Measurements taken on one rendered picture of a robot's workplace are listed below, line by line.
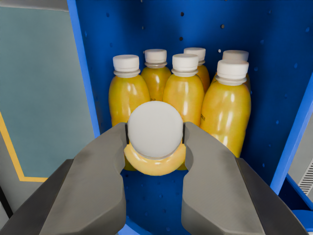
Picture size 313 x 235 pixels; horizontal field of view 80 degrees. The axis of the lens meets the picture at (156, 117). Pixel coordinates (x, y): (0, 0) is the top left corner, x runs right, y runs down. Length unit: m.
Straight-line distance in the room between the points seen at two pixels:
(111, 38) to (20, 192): 2.31
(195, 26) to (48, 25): 1.24
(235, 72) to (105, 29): 0.20
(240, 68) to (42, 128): 1.73
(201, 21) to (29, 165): 2.02
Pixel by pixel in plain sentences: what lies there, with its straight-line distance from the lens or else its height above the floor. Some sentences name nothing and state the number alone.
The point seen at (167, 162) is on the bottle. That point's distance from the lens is 0.16.
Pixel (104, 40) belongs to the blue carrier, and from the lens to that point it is 0.32.
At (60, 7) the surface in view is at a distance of 0.70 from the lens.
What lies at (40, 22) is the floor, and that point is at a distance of 1.55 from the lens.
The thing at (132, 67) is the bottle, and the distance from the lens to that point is 0.29.
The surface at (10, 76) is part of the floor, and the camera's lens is 1.77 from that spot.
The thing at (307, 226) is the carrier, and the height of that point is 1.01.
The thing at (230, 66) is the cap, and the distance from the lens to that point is 0.26.
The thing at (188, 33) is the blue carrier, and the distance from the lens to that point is 0.40.
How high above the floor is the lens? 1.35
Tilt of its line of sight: 62 degrees down
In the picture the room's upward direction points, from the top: 179 degrees counter-clockwise
